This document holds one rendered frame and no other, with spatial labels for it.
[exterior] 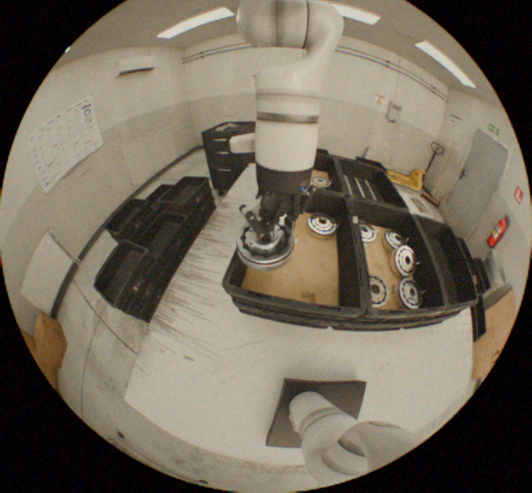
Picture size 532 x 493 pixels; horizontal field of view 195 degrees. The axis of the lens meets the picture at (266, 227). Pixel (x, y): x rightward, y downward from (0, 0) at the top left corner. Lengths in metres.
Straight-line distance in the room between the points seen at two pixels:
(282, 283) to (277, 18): 0.47
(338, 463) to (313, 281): 0.40
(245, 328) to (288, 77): 0.55
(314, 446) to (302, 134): 0.40
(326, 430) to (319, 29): 0.46
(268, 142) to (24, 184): 2.77
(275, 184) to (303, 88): 0.11
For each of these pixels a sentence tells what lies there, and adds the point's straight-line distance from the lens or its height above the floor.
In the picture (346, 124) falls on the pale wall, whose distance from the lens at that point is 3.67.
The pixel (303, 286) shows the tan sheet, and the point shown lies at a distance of 0.43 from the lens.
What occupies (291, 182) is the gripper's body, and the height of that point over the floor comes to 1.13.
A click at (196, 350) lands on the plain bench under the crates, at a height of 0.70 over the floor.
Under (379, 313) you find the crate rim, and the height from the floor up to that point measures 0.93.
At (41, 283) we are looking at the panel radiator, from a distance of 2.88.
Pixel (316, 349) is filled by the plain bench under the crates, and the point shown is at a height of 0.70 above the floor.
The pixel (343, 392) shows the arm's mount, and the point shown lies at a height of 0.75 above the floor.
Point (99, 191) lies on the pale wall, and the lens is 2.94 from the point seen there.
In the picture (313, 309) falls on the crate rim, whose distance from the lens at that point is 0.31.
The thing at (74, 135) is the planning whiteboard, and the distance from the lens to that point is 2.86.
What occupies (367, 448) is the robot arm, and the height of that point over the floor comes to 1.09.
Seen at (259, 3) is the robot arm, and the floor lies 1.30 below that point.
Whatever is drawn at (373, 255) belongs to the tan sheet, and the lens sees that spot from 0.58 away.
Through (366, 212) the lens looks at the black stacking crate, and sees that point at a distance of 0.64.
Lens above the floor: 1.22
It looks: 47 degrees down
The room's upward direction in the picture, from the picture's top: straight up
